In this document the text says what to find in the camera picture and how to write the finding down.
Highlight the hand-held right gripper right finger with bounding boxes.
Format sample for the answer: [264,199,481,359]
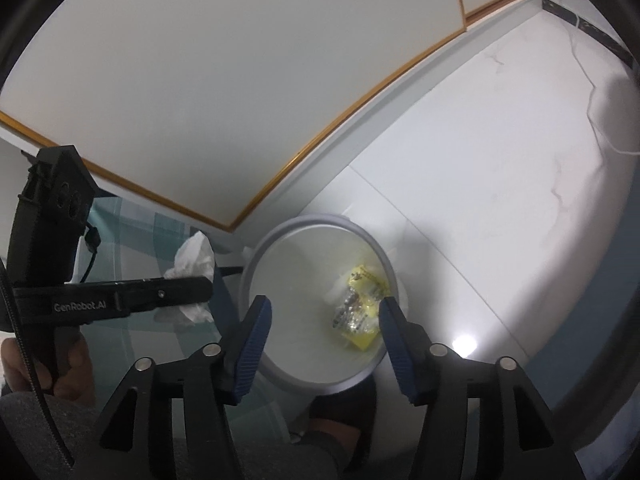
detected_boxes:
[378,296,583,480]

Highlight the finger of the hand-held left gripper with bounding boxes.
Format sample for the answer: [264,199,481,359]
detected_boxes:
[117,275,216,317]

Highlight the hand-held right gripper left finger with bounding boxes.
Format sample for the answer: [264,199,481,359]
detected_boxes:
[75,295,274,480]

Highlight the white tissue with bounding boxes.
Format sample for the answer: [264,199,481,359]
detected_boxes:
[154,231,217,329]

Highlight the yellow bread wrapper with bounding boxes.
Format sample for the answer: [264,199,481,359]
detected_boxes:
[325,262,394,351]

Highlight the white round trash bin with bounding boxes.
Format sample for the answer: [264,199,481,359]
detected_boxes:
[238,213,409,395]

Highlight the person's left forearm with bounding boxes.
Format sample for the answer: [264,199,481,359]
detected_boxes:
[0,385,108,480]

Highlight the person's left hand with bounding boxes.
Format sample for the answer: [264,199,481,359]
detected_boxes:
[0,336,97,407]

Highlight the person's black shoe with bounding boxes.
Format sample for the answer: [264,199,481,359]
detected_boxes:
[307,375,379,474]

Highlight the person's dark grey trousers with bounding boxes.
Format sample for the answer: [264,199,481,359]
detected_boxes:
[292,430,352,480]

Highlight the white wardrobe with wood trim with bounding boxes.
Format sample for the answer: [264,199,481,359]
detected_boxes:
[0,0,544,234]

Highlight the black cable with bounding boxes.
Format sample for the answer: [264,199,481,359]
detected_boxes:
[77,222,104,284]

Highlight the black ribbed strap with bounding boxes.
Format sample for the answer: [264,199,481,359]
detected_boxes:
[0,255,77,469]

